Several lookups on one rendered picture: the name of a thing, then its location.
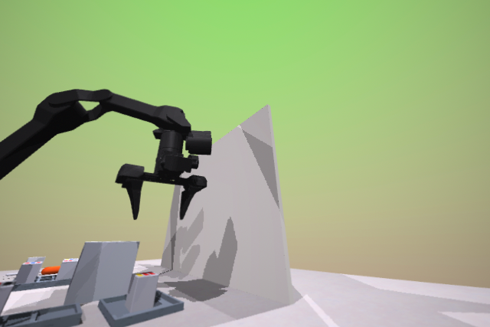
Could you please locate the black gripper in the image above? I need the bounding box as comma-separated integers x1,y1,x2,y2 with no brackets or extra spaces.
115,148,207,221

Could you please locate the orange-handled screwdriver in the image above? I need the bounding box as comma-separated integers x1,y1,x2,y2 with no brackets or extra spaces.
5,266,60,276

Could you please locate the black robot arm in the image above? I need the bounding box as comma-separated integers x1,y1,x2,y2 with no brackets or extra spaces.
0,89,212,181

